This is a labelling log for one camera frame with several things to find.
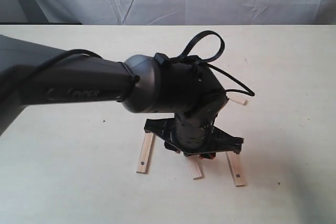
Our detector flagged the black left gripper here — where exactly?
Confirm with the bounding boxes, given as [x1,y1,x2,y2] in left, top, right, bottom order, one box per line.
[144,114,244,160]

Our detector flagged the plain pale wood strip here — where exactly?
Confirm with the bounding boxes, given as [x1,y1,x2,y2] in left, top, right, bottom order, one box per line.
[187,156,203,180]

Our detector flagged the wood strip with holes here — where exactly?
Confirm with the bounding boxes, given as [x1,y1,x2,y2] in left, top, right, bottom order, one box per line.
[226,152,247,187]
[136,133,155,174]

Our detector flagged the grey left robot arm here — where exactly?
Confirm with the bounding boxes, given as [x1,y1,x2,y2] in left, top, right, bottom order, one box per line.
[1,30,244,159]

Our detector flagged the plain wood strip far right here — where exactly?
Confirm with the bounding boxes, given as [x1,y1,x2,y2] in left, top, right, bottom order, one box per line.
[228,95,248,106]

